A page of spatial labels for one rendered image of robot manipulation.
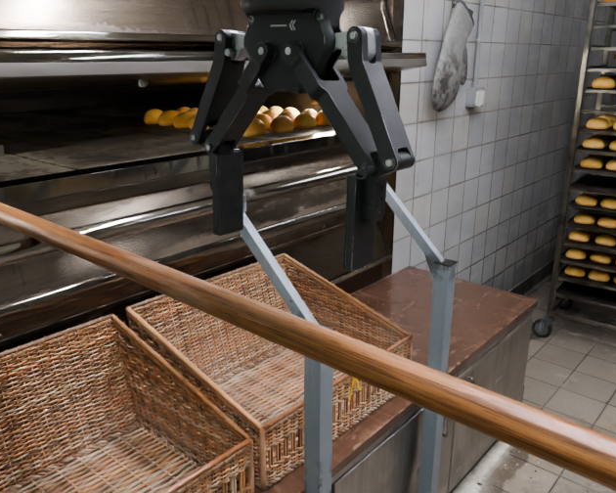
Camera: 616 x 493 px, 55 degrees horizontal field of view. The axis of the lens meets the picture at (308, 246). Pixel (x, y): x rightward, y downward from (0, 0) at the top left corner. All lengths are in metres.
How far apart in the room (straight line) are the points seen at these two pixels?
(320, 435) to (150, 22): 0.96
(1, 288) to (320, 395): 0.68
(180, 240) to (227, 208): 1.04
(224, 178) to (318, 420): 0.73
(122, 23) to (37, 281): 0.58
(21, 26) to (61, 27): 0.08
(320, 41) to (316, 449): 0.90
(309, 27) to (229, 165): 0.14
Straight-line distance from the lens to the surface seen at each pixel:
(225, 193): 0.50
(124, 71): 1.25
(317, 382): 1.11
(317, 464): 1.21
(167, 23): 1.48
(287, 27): 0.44
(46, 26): 1.32
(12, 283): 1.35
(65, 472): 1.43
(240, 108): 0.48
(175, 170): 1.52
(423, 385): 0.45
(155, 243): 1.51
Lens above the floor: 1.43
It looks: 18 degrees down
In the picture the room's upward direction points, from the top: straight up
